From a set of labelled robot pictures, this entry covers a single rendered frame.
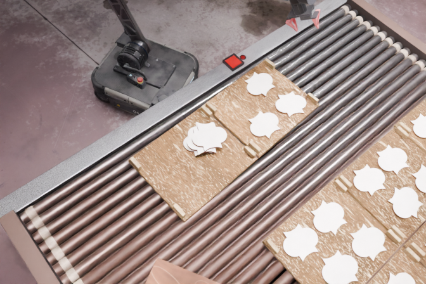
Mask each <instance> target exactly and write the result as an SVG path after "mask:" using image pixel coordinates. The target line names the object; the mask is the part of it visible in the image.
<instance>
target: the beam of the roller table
mask: <svg viewBox="0 0 426 284"><path fill-rule="evenodd" d="M346 2H347V0H324V1H323V2H321V3H319V4H318V5H316V6H315V7H314V9H313V10H312V15H313V13H314V11H316V10H317V9H320V10H321V11H320V14H319V22H320V21H322V20H323V19H325V18H326V17H328V16H330V15H331V14H332V13H334V12H336V11H337V10H339V9H340V8H341V7H343V6H345V4H346ZM296 22H297V28H298V31H297V32H296V31H295V30H294V29H293V28H291V27H290V26H288V25H287V24H285V25H284V26H282V27H280V28H279V29H277V30H275V31H274V32H272V33H271V34H269V35H267V36H266V37H264V38H263V39H261V40H260V41H257V42H256V43H255V44H253V45H251V46H249V47H248V48H246V49H244V50H243V51H241V52H240V53H238V54H237V56H238V57H239V58H240V55H245V56H246V59H245V60H243V61H244V65H242V66H241V67H240V68H238V69H236V70H235V71H233V72H232V71H231V70H230V69H229V68H228V67H227V66H226V65H225V64H224V63H222V64H220V65H219V66H217V67H216V68H213V69H212V70H211V71H209V72H207V73H206V74H204V75H203V76H201V77H199V78H197V79H196V80H194V81H193V82H191V83H189V84H188V85H186V86H185V87H183V88H181V89H180V90H178V91H176V92H175V93H173V94H171V95H170V96H168V97H166V98H165V99H163V100H162V101H160V102H158V103H157V104H155V105H153V106H152V107H150V108H149V109H147V110H145V111H144V112H142V113H141V114H139V115H137V116H136V117H134V118H133V119H131V120H129V121H128V122H126V123H125V124H122V125H121V126H120V127H118V128H116V129H114V130H113V131H112V132H110V133H108V134H106V135H105V136H103V137H102V138H100V139H98V140H97V141H95V142H94V143H92V144H90V145H89V146H87V147H85V148H84V149H82V150H81V151H79V152H77V153H76V154H74V155H72V156H71V157H69V158H68V159H66V160H64V161H62V162H61V163H59V164H58V165H56V166H54V167H53V168H51V169H50V170H48V171H46V172H45V173H43V174H41V175H40V176H38V177H36V178H35V179H33V180H31V181H30V182H28V183H27V184H25V185H23V186H22V187H20V188H19V189H17V190H15V191H14V192H12V193H10V194H9V195H7V196H6V197H4V198H2V199H1V200H0V217H2V216H4V215H5V214H7V213H8V212H10V211H12V210H14V211H15V212H16V214H17V215H18V216H19V214H21V213H22V212H23V211H25V209H26V208H28V207H30V206H33V205H34V204H36V203H37V202H39V201H41V200H42V199H43V198H46V197H47V196H48V195H50V194H52V193H53V192H55V191H56V190H58V189H59V188H61V187H62V186H64V185H66V184H67V183H69V182H71V181H72V180H73V179H75V178H77V177H78V176H80V175H81V174H83V173H84V172H86V171H88V170H89V169H90V168H92V167H94V166H95V165H97V164H98V163H100V162H102V161H103V160H104V159H106V158H108V157H109V156H111V155H113V154H114V153H115V152H117V151H119V150H120V149H122V148H123V147H125V146H127V145H128V144H129V143H131V142H133V141H134V140H136V139H138V138H139V137H140V136H142V135H144V134H145V133H147V132H148V131H150V130H152V129H153V128H154V127H156V126H158V125H159V124H161V123H163V122H164V121H165V120H167V119H169V118H170V117H172V116H173V115H175V114H177V113H178V112H180V111H181V110H183V109H184V108H186V107H187V106H189V105H190V104H192V103H194V102H195V101H196V100H199V99H200V98H201V97H203V96H205V95H206V94H208V93H209V92H211V91H212V90H214V89H215V88H217V87H219V86H220V85H221V84H224V83H225V82H226V81H228V80H230V79H231V78H233V77H234V76H236V75H237V74H239V73H240V72H242V71H244V70H245V69H246V68H249V67H250V66H251V65H253V64H255V63H256V62H258V61H259V60H261V59H262V58H264V57H265V56H267V55H268V54H270V53H272V52H273V51H275V50H276V49H278V48H280V47H281V46H283V45H284V44H286V43H287V42H289V41H291V40H292V39H293V38H295V37H297V36H298V35H300V34H301V33H303V32H305V31H306V30H307V29H309V28H311V27H312V26H314V23H313V21H312V19H309V20H300V17H297V18H296ZM241 60H242V59H241ZM19 217H20V216H19Z"/></svg>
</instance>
